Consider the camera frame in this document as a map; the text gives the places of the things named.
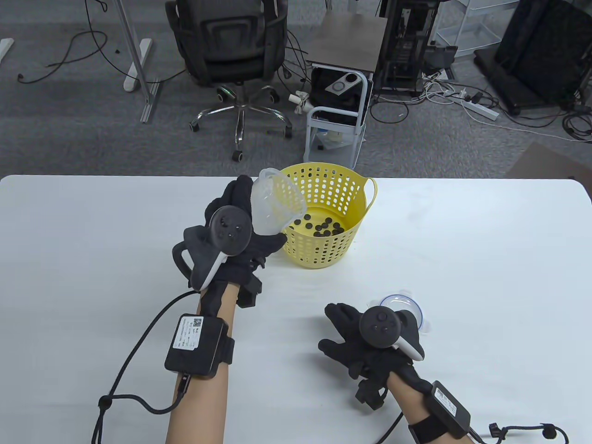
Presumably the clear plastic drawer unit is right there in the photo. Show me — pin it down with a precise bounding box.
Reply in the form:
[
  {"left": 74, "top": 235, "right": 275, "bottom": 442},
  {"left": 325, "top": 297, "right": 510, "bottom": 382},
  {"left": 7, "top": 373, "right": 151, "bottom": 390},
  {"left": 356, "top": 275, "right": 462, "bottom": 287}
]
[{"left": 434, "top": 0, "right": 519, "bottom": 59}]

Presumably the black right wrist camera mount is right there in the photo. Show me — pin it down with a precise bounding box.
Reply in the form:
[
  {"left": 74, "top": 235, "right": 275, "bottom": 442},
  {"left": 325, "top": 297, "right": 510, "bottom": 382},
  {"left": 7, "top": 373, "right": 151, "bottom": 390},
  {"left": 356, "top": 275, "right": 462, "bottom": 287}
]
[{"left": 355, "top": 376, "right": 388, "bottom": 412}]

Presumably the clear plastic container lid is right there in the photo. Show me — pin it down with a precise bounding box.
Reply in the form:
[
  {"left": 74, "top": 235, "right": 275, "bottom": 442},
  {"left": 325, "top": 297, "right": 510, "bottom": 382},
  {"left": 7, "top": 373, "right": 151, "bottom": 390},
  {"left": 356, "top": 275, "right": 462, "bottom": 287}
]
[{"left": 367, "top": 290, "right": 432, "bottom": 334}]

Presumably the black white left hand controller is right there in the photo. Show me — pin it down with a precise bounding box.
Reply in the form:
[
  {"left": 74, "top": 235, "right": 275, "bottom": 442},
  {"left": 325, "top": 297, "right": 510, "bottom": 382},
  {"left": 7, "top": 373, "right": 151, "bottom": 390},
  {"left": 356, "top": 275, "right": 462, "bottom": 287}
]
[{"left": 172, "top": 205, "right": 254, "bottom": 292}]

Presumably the person's right forearm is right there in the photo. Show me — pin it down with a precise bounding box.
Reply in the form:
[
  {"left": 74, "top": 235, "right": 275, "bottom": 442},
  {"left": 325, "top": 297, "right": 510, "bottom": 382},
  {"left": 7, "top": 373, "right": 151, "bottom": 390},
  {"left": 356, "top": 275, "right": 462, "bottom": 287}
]
[{"left": 388, "top": 375, "right": 464, "bottom": 444}]

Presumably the black right wrist sensor box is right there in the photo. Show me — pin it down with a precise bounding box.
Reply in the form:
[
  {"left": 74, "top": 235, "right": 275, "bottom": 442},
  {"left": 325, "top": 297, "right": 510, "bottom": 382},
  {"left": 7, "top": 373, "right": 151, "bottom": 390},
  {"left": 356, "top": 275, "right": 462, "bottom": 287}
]
[{"left": 407, "top": 380, "right": 472, "bottom": 443}]

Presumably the black office chair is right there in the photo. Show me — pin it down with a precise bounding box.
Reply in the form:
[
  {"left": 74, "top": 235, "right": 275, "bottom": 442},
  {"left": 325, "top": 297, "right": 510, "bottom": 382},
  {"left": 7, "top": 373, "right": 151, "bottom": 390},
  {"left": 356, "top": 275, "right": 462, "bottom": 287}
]
[{"left": 165, "top": 0, "right": 294, "bottom": 162}]

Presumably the black wrist sensor box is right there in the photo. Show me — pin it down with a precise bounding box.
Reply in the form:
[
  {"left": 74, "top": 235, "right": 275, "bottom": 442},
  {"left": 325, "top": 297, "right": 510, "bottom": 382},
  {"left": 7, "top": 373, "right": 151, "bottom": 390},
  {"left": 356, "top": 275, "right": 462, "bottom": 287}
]
[
  {"left": 165, "top": 313, "right": 235, "bottom": 381},
  {"left": 407, "top": 380, "right": 472, "bottom": 443}
]

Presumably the person's left hand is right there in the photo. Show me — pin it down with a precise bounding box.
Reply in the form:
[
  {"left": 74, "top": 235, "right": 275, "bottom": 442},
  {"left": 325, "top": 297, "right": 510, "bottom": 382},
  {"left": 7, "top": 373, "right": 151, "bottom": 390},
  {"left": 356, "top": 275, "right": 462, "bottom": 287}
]
[{"left": 200, "top": 175, "right": 288, "bottom": 297}]

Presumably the black left wrist sensor box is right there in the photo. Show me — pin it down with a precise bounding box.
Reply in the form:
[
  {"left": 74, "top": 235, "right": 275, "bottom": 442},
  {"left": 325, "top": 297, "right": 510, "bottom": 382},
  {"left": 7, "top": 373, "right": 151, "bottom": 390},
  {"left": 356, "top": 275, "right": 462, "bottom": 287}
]
[{"left": 165, "top": 313, "right": 235, "bottom": 381}]

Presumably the pile of black Go stones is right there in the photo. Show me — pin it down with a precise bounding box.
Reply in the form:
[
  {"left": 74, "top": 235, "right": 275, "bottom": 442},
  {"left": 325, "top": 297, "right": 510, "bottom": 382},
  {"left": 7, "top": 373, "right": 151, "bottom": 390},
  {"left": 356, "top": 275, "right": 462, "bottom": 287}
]
[{"left": 292, "top": 216, "right": 345, "bottom": 238}]

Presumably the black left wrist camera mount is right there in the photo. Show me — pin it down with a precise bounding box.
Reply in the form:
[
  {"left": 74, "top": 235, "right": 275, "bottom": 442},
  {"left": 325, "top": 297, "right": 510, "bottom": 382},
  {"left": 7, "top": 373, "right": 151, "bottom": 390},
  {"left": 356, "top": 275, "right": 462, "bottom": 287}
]
[{"left": 238, "top": 275, "right": 265, "bottom": 308}]

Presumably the black white right hand controller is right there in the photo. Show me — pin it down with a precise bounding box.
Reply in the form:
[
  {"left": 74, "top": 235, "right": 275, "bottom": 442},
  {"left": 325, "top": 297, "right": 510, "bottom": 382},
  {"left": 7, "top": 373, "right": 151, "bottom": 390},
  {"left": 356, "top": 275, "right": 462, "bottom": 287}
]
[{"left": 359, "top": 305, "right": 426, "bottom": 363}]

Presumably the person's left forearm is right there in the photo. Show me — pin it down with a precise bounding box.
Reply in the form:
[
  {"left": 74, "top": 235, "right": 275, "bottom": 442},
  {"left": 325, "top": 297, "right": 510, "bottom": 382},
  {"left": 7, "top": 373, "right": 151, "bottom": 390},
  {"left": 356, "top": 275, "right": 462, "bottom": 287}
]
[{"left": 166, "top": 282, "right": 237, "bottom": 444}]

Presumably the white desk leg frame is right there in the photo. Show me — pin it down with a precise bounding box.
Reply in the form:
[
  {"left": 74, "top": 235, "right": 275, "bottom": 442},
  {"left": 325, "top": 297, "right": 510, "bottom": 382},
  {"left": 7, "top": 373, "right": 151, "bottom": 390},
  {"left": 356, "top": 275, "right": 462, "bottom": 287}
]
[{"left": 113, "top": 0, "right": 161, "bottom": 123}]

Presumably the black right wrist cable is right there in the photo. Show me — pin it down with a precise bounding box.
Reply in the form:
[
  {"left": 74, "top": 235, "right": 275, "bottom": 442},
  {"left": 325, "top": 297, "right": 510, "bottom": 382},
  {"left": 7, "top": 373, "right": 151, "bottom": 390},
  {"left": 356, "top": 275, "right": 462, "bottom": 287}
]
[{"left": 466, "top": 422, "right": 570, "bottom": 444}]

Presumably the black equipment case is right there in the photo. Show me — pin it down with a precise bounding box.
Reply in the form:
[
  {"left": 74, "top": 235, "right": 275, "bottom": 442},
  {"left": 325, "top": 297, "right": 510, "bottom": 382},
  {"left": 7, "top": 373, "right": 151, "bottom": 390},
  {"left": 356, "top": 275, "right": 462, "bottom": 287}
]
[{"left": 474, "top": 0, "right": 592, "bottom": 117}]

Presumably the black computer tower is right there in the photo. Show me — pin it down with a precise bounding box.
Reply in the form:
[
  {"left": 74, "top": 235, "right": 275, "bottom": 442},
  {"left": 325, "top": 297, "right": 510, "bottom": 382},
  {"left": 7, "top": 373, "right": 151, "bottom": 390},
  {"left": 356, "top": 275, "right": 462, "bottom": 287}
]
[{"left": 379, "top": 0, "right": 441, "bottom": 98}]

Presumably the white power strip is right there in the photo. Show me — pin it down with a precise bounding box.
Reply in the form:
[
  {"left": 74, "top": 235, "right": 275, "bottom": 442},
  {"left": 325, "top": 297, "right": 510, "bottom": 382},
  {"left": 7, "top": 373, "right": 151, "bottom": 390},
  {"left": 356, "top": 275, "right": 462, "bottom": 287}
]
[{"left": 455, "top": 97, "right": 500, "bottom": 122}]

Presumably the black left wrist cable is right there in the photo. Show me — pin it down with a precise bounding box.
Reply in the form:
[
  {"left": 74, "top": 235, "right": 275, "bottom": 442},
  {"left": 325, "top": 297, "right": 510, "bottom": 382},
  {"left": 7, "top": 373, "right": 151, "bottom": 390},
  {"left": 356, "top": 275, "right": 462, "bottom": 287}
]
[{"left": 91, "top": 290, "right": 203, "bottom": 444}]

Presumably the black white hand controller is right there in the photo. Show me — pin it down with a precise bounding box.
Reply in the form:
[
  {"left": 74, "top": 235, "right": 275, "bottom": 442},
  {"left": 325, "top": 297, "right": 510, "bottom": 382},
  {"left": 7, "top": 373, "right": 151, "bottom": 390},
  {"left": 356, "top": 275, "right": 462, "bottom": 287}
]
[
  {"left": 359, "top": 305, "right": 426, "bottom": 363},
  {"left": 172, "top": 205, "right": 254, "bottom": 292}
]

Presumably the person's right hand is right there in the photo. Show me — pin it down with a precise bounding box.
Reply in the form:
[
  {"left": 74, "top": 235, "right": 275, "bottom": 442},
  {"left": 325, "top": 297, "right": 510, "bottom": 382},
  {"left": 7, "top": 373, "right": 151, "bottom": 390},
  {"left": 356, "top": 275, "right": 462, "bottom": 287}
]
[{"left": 318, "top": 303, "right": 433, "bottom": 394}]

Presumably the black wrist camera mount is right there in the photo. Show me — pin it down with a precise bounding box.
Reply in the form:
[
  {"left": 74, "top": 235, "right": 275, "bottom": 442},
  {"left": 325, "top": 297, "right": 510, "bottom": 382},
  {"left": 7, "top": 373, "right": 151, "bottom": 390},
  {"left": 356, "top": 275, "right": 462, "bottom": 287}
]
[
  {"left": 355, "top": 376, "right": 388, "bottom": 412},
  {"left": 238, "top": 275, "right": 265, "bottom": 308}
]

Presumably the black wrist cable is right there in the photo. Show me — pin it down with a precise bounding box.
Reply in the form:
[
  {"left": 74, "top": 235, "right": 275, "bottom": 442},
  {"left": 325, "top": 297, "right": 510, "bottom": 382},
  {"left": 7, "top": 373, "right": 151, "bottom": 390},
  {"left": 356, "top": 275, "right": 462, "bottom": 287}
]
[
  {"left": 466, "top": 422, "right": 570, "bottom": 444},
  {"left": 91, "top": 290, "right": 203, "bottom": 444}
]

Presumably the thin black camera cable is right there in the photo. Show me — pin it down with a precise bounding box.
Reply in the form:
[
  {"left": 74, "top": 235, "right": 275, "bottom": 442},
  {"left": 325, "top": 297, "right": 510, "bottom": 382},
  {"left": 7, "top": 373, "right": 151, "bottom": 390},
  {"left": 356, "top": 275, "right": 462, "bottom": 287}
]
[{"left": 376, "top": 411, "right": 404, "bottom": 444}]

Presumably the black floor cable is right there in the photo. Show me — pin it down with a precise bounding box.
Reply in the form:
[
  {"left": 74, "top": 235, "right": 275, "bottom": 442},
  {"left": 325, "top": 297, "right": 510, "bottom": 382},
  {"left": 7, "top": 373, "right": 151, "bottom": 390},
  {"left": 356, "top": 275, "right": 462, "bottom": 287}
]
[{"left": 17, "top": 0, "right": 108, "bottom": 84}]

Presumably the clear plastic measuring container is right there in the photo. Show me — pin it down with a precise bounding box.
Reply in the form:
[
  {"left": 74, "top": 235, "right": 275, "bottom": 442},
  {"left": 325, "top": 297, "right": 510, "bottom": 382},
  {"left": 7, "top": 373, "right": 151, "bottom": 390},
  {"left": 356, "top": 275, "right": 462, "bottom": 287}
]
[{"left": 251, "top": 167, "right": 308, "bottom": 237}]

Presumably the yellow perforated laundry basket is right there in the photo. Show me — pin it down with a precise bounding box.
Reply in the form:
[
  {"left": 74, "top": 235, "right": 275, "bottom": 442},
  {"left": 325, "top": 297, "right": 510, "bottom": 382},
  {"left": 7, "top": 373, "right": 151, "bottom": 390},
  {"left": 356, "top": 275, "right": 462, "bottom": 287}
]
[{"left": 270, "top": 162, "right": 378, "bottom": 270}]

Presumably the white cart with brown top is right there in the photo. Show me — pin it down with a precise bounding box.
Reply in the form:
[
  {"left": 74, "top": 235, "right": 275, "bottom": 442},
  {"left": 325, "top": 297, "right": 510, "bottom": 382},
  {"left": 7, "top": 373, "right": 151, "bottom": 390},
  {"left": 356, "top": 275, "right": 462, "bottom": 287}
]
[{"left": 302, "top": 11, "right": 389, "bottom": 170}]

